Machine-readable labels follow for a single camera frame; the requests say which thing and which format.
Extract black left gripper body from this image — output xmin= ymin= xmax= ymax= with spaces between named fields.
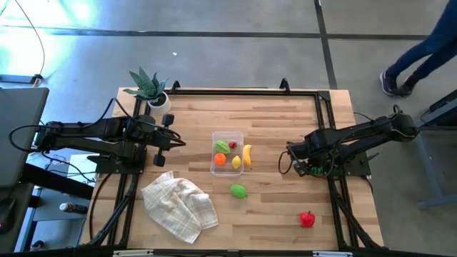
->
xmin=144 ymin=114 xmax=175 ymax=167

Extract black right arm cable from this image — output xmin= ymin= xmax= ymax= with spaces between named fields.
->
xmin=277 ymin=150 xmax=294 ymax=176

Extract clear plastic tupperware container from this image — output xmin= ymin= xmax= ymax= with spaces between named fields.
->
xmin=210 ymin=131 xmax=246 ymax=178

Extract red toy apple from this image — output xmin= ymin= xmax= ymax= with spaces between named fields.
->
xmin=298 ymin=211 xmax=316 ymax=229

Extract blue-grey metal table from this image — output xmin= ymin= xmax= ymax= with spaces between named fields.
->
xmin=413 ymin=89 xmax=457 ymax=210

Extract light green toy vegetable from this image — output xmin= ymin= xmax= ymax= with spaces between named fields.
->
xmin=215 ymin=140 xmax=231 ymax=155

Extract black metal table frame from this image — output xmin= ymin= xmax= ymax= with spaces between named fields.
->
xmin=87 ymin=87 xmax=385 ymax=251

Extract green plant in white pot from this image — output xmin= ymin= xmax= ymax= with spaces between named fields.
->
xmin=123 ymin=66 xmax=172 ymax=116

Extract white edge bracket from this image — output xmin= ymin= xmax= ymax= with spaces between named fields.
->
xmin=313 ymin=251 xmax=353 ymax=257
xmin=113 ymin=249 xmax=154 ymax=257

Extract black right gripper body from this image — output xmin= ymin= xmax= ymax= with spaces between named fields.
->
xmin=289 ymin=156 xmax=311 ymax=178

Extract yellow toy banana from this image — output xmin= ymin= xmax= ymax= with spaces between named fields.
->
xmin=243 ymin=143 xmax=253 ymax=167

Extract thin yellow floor cable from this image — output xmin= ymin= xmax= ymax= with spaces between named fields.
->
xmin=14 ymin=0 xmax=46 ymax=86

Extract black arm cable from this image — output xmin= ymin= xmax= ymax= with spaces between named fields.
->
xmin=277 ymin=150 xmax=294 ymax=176
xmin=8 ymin=98 xmax=183 ymax=154

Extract dark bottle with white cap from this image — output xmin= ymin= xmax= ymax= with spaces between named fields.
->
xmin=59 ymin=202 xmax=89 ymax=216

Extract person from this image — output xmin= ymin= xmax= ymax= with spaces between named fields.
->
xmin=378 ymin=0 xmax=457 ymax=97

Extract bright green toy lime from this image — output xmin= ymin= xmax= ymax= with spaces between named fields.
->
xmin=229 ymin=183 xmax=249 ymax=200

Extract white checked cloth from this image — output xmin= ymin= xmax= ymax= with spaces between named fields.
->
xmin=141 ymin=171 xmax=219 ymax=245

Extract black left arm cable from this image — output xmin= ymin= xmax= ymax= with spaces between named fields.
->
xmin=8 ymin=98 xmax=183 ymax=154

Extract grey desk top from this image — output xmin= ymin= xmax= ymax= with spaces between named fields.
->
xmin=0 ymin=87 xmax=50 ymax=188

